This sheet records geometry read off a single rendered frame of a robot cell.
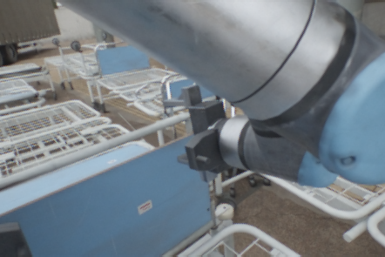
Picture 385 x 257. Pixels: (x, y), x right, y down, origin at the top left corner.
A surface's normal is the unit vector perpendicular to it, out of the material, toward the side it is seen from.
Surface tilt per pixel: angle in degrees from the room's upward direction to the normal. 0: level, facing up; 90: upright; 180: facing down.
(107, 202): 90
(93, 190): 90
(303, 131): 123
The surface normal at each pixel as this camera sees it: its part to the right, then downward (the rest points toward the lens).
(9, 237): 0.61, 0.08
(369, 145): 0.23, 0.40
